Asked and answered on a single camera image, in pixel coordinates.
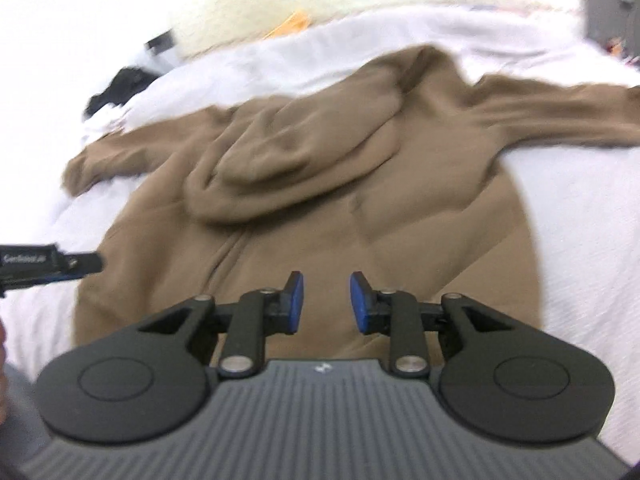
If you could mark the person's grey clothing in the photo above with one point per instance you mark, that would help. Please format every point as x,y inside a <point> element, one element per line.
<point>17,410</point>

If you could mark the black wall socket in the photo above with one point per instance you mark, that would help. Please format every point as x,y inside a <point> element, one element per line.
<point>160,41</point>

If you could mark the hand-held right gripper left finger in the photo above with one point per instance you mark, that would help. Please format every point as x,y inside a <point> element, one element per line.
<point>298,302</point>

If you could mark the grey duvet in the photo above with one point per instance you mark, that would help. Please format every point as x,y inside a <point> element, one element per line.
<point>575,210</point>

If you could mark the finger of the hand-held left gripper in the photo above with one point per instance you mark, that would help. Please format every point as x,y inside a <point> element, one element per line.
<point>85,263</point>

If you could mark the brown hoodie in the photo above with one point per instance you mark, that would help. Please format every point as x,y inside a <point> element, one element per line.
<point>400,185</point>

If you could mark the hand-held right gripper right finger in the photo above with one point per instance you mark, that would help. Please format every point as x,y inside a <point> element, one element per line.
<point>359,305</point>

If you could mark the black clothes pile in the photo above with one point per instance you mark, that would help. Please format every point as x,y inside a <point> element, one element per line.
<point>120,87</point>

